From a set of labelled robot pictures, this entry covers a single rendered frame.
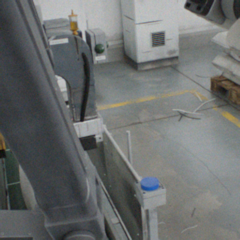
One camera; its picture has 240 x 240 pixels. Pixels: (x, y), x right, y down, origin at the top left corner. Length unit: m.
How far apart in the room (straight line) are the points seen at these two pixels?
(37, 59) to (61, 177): 0.13
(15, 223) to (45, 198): 0.10
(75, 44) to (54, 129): 0.87
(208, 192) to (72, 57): 1.78
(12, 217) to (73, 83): 0.76
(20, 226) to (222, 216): 2.14
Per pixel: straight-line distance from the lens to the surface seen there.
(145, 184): 1.32
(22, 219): 0.51
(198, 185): 2.83
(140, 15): 4.93
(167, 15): 5.07
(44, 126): 0.33
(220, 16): 0.91
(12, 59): 0.29
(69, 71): 1.21
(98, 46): 1.20
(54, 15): 3.96
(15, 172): 2.44
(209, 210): 2.61
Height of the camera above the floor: 1.59
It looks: 25 degrees down
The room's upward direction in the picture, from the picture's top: 5 degrees counter-clockwise
